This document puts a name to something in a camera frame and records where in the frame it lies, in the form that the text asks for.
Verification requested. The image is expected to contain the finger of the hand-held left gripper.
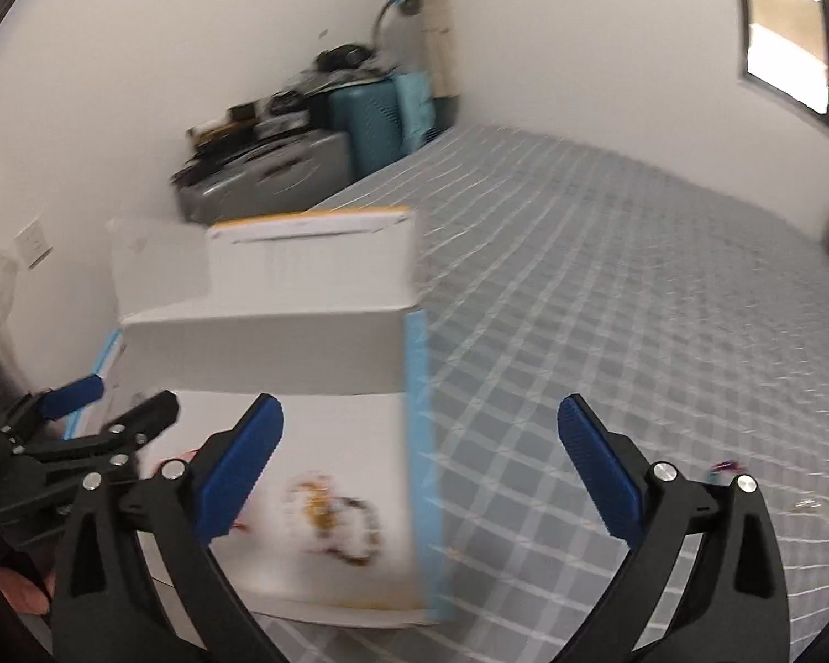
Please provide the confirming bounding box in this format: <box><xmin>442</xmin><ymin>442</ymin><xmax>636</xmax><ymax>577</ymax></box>
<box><xmin>76</xmin><ymin>390</ymin><xmax>181</xmax><ymax>472</ymax></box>
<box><xmin>0</xmin><ymin>373</ymin><xmax>107</xmax><ymax>444</ymax></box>

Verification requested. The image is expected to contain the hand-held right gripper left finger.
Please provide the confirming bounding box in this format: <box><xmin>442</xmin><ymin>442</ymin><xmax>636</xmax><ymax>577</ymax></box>
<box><xmin>50</xmin><ymin>392</ymin><xmax>287</xmax><ymax>663</ymax></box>

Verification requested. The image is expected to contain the dark framed window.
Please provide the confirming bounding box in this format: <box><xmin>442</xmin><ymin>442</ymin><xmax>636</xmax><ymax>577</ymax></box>
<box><xmin>734</xmin><ymin>0</ymin><xmax>829</xmax><ymax>140</ymax></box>

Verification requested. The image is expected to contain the pile of dark clutter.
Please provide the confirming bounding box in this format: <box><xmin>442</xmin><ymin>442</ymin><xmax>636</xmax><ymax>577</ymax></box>
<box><xmin>171</xmin><ymin>43</ymin><xmax>396</xmax><ymax>173</ymax></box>

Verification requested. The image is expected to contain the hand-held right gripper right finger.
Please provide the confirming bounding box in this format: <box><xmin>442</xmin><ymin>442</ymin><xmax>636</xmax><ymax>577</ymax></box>
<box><xmin>556</xmin><ymin>393</ymin><xmax>792</xmax><ymax>663</ymax></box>

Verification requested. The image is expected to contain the person's left hand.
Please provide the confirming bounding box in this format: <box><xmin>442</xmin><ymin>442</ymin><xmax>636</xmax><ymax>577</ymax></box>
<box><xmin>0</xmin><ymin>561</ymin><xmax>57</xmax><ymax>617</ymax></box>

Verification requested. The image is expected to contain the light blue cloth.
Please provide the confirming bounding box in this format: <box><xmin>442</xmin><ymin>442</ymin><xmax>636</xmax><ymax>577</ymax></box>
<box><xmin>392</xmin><ymin>72</ymin><xmax>438</xmax><ymax>154</ymax></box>

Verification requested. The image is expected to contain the grey suitcase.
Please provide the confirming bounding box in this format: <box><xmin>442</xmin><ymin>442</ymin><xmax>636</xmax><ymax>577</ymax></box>
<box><xmin>174</xmin><ymin>131</ymin><xmax>355</xmax><ymax>223</ymax></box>

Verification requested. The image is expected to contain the blue desk lamp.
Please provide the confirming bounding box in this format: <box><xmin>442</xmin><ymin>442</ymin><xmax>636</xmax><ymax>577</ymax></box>
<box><xmin>371</xmin><ymin>0</ymin><xmax>424</xmax><ymax>51</ymax></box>

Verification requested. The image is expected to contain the brown wooden bead bracelet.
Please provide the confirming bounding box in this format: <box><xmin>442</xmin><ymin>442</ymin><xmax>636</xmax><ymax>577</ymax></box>
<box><xmin>316</xmin><ymin>496</ymin><xmax>386</xmax><ymax>565</ymax></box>

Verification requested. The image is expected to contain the white wall socket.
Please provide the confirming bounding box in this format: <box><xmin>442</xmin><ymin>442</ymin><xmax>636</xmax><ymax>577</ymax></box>
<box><xmin>14</xmin><ymin>218</ymin><xmax>54</xmax><ymax>268</ymax></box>

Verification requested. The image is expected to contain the yellow bead bracelet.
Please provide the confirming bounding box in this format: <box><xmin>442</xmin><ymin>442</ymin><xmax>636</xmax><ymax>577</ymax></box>
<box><xmin>286</xmin><ymin>471</ymin><xmax>337</xmax><ymax>534</ymax></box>

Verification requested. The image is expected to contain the blue and yellow cardboard box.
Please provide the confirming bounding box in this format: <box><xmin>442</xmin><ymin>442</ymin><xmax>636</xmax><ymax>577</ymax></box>
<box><xmin>76</xmin><ymin>206</ymin><xmax>452</xmax><ymax>627</ymax></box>

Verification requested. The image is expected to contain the grey checked bed sheet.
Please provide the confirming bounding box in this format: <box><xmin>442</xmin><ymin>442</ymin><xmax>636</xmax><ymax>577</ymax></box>
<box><xmin>252</xmin><ymin>122</ymin><xmax>829</xmax><ymax>663</ymax></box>

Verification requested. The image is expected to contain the blue suitcase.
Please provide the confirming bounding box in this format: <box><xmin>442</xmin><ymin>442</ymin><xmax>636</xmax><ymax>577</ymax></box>
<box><xmin>327</xmin><ymin>76</ymin><xmax>406</xmax><ymax>182</ymax></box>

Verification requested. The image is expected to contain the narrow beige curtain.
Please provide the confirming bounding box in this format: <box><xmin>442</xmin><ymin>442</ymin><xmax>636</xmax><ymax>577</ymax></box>
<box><xmin>421</xmin><ymin>0</ymin><xmax>458</xmax><ymax>99</ymax></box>

